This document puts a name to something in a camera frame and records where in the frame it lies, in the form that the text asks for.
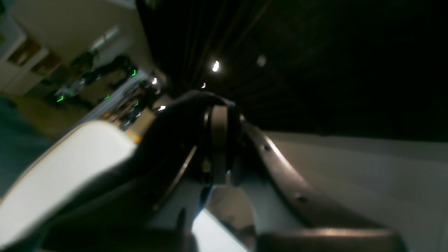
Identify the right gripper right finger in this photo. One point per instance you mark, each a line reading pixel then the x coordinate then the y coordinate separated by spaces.
pixel 291 215

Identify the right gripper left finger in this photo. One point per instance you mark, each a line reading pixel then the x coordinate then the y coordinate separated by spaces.
pixel 147 203

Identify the black t-shirt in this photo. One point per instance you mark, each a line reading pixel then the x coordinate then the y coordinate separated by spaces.
pixel 359 68

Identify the white board panel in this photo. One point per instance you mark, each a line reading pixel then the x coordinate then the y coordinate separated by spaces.
pixel 401 183

